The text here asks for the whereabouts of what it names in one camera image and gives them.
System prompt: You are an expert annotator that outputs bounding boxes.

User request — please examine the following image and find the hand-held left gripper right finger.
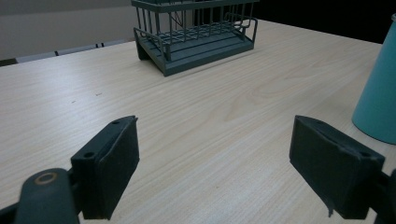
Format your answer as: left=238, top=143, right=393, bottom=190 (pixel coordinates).
left=289, top=115, right=387, bottom=220

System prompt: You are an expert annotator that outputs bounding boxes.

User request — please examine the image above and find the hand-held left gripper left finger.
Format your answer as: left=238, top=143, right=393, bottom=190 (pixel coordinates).
left=70, top=115, right=141, bottom=221

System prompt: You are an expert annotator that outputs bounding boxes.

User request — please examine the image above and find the teal cup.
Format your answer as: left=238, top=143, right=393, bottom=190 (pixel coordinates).
left=351, top=13, right=396, bottom=146

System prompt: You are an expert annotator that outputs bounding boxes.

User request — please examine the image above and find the dark green wire rack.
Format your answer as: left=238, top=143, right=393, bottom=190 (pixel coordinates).
left=131, top=0, right=260, bottom=77

